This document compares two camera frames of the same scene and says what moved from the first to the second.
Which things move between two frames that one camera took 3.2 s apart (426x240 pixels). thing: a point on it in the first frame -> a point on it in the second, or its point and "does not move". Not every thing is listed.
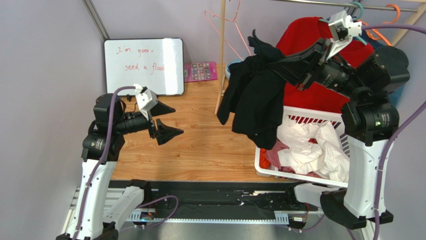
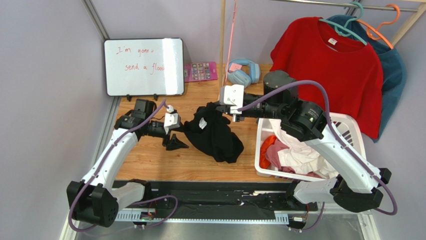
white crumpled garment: [314, 148] does not move
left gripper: [164, 133] -> [175, 143]
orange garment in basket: [264, 163] does not move
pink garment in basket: [273, 158] does not move
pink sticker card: [200, 71] does not move
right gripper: [314, 63] -> [227, 109]
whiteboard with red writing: [157, 64] does not move
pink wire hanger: [234, 21] -> [231, 42]
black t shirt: [252, 95] -> [208, 131]
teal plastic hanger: [357, 18] does not move
